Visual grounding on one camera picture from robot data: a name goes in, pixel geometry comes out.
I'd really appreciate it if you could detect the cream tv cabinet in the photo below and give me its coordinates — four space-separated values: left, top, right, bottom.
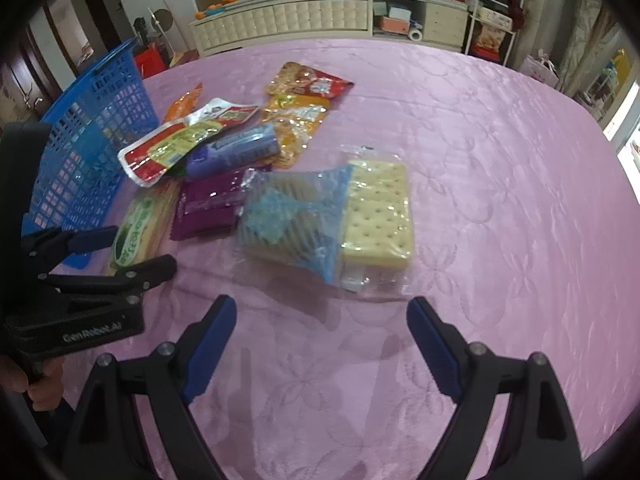
189 0 470 58

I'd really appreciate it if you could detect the pink tote bag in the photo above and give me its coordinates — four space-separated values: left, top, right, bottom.
522 52 560 88

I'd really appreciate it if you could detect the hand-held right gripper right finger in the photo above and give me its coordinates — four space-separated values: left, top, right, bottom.
406 296 586 480

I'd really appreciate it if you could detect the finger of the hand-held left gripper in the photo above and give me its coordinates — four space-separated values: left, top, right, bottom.
39 254 179 309
22 225 120 276

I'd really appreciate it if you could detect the clear blue-print cracker packet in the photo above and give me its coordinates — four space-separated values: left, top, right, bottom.
235 144 417 295

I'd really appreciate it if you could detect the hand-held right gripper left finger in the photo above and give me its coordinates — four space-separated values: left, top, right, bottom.
62 294 238 480

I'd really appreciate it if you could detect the purple blue gum bottle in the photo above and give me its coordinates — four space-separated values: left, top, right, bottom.
185 122 281 181

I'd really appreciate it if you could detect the pink patterned cloth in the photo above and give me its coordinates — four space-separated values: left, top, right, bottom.
45 37 640 480

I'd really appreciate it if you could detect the red orange snack packet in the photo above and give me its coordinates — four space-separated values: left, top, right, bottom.
265 61 355 98

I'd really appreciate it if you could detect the purple snack packet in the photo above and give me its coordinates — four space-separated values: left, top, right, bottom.
170 164 273 241

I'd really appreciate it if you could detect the green yellow cracker packet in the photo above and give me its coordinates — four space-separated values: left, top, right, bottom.
102 180 181 278

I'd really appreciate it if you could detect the person's left hand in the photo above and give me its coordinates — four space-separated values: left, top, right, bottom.
0 357 67 413

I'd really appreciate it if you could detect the orange printed gift box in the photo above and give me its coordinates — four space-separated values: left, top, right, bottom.
472 24 513 56

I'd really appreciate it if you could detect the row of oranges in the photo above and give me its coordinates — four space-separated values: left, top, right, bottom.
195 0 242 20

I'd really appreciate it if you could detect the patterned curtain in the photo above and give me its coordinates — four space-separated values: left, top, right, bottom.
557 0 618 96

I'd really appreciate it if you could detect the yellow orange snack packet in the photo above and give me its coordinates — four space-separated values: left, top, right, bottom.
260 94 331 168

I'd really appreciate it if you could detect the red white yellow snack packet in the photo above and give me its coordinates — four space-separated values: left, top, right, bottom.
117 99 261 188

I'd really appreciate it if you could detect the small orange snack packet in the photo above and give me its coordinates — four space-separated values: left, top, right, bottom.
164 82 203 123

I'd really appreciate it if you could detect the red bag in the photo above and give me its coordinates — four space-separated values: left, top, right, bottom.
134 42 168 78

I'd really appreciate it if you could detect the blue plastic basket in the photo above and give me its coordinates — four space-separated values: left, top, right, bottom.
20 37 161 268

